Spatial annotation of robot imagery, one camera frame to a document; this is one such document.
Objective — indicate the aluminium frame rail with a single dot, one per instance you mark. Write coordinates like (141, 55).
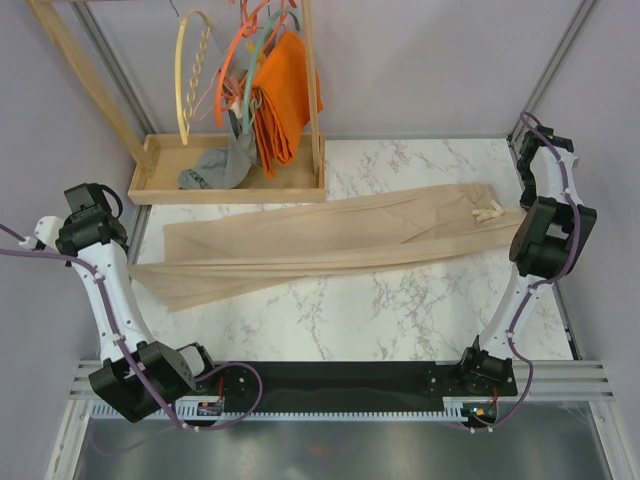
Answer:
(553, 380)

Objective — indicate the wooden clothes rack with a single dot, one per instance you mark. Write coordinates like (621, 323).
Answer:
(160, 158)

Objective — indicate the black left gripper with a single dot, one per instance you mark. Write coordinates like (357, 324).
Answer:
(125, 247)

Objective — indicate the orange cloth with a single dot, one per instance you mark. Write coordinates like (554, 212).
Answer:
(281, 83)

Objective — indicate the grey slotted cable duct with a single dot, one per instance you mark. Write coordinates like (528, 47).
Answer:
(192, 411)

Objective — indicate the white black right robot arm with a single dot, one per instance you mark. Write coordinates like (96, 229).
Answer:
(545, 249)

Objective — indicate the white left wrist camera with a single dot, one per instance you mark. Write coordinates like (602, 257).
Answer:
(45, 235)

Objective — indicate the beige trousers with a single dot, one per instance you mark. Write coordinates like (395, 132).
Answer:
(209, 261)

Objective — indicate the teal plastic hanger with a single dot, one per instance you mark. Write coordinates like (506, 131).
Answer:
(251, 73)

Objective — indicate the pink thin hanger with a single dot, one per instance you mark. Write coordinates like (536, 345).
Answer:
(198, 113)

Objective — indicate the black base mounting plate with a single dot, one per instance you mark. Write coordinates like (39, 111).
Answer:
(329, 387)

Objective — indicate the grey garment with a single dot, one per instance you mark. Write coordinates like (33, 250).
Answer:
(223, 168)

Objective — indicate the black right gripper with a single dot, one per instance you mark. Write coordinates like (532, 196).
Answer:
(526, 199)

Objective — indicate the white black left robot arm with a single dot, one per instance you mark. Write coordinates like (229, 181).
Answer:
(139, 375)

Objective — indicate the orange plastic hanger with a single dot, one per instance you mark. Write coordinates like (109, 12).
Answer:
(228, 82)

